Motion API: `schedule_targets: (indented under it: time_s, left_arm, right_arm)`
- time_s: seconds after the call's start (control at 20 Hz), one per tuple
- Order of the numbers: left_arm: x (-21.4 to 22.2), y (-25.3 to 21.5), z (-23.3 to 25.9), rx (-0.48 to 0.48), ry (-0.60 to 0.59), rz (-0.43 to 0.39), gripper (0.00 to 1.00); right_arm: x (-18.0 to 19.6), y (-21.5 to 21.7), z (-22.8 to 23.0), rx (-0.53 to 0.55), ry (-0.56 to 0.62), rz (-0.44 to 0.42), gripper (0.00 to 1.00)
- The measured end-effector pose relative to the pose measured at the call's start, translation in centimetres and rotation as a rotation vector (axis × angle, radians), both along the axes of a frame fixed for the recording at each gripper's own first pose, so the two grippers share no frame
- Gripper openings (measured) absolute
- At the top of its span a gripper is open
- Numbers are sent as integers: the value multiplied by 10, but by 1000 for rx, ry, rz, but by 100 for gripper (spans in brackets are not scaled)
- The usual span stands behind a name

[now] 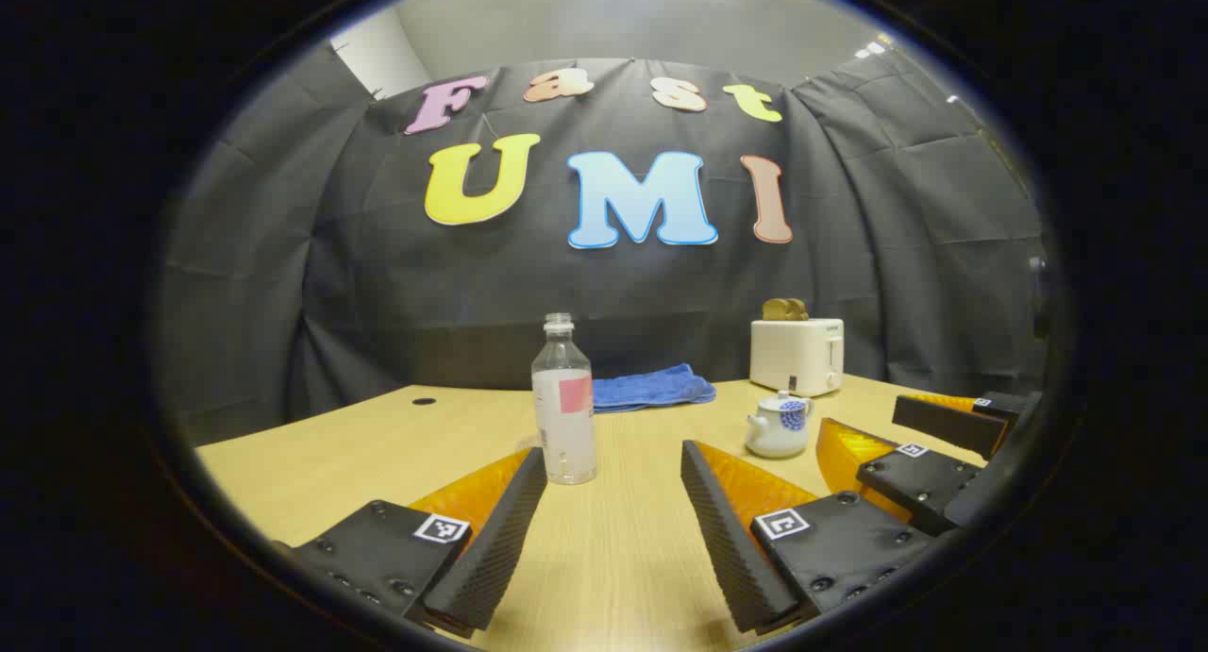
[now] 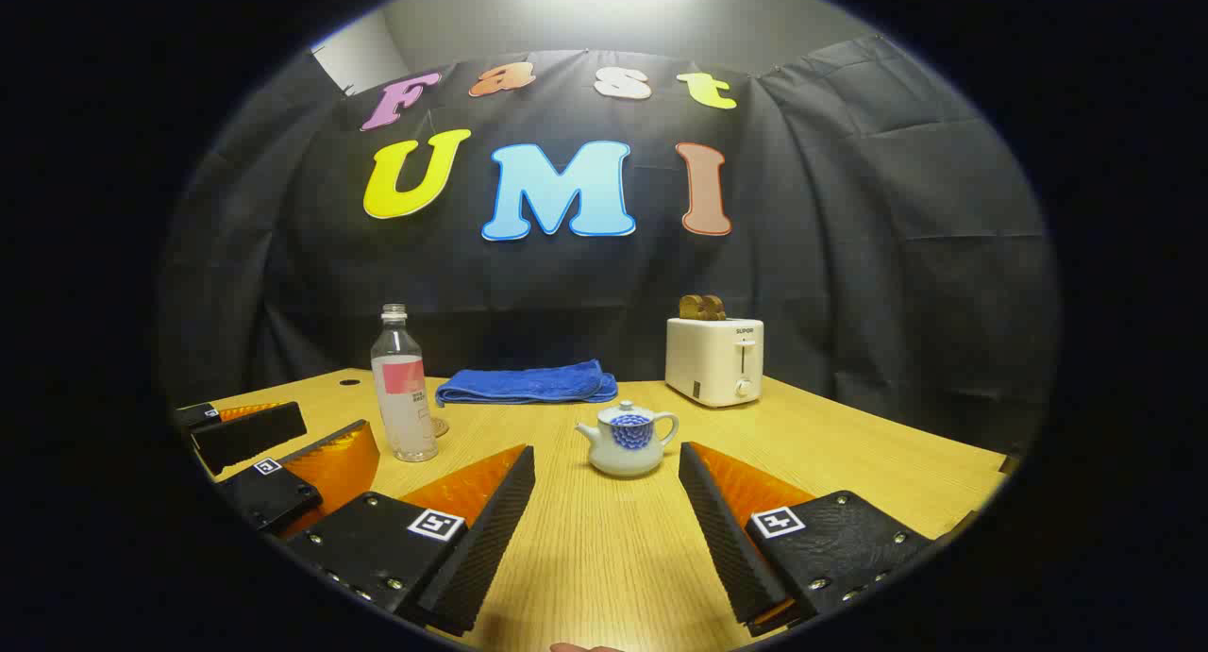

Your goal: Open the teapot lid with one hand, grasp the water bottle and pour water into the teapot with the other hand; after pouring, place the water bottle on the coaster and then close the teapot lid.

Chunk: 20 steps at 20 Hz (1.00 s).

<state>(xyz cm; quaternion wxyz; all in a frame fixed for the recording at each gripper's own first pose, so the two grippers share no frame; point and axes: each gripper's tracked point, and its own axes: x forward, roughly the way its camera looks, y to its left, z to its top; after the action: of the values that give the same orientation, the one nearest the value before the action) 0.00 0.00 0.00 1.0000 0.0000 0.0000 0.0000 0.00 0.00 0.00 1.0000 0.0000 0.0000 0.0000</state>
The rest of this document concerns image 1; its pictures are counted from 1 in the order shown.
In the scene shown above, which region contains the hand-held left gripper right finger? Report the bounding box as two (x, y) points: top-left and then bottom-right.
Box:
(679, 440), (935, 634)

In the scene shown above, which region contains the clear plastic water bottle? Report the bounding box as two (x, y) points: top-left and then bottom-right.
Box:
(531, 313), (598, 486)

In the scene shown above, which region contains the white blue-patterned teacup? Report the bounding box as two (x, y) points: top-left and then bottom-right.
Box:
(745, 402), (814, 460)

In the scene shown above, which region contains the black backdrop cloth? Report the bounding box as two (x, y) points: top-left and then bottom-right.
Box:
(160, 43), (1049, 445)

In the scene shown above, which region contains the white toaster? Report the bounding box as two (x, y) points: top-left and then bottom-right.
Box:
(750, 318), (846, 397)

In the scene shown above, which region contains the blue towel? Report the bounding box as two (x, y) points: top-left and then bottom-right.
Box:
(592, 363), (716, 414)

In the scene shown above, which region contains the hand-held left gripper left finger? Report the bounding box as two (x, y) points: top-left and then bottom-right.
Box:
(283, 447), (548, 639)

